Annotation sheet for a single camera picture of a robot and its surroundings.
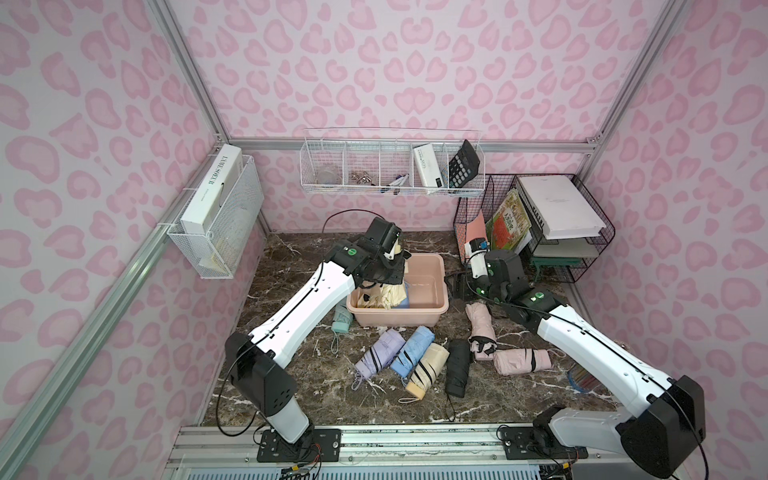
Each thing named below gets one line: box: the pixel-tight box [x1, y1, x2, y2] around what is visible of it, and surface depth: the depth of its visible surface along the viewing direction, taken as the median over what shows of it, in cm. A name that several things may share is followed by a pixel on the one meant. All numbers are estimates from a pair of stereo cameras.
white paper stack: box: [516, 175, 607, 240], surface depth 97 cm
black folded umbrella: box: [444, 339, 471, 398], surface depth 86 cm
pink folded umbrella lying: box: [494, 348, 553, 376], surface depth 85 cm
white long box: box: [180, 144, 244, 235], surface depth 72 cm
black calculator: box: [449, 139, 480, 188], surface depth 94 cm
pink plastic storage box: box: [346, 253, 449, 328], surface depth 95 cm
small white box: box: [413, 143, 444, 188], surface depth 94 cm
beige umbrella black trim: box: [380, 283, 407, 310], surface depth 76 cm
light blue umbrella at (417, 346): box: [390, 326, 435, 378], surface depth 87 cm
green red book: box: [486, 188, 532, 250], surface depth 103 cm
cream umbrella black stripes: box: [405, 342, 450, 400], surface depth 84 cm
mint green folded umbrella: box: [331, 298, 354, 333], surface depth 94 cm
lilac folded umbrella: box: [351, 328, 406, 390], surface depth 87 cm
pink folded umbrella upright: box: [465, 302, 498, 361], surface depth 88 cm
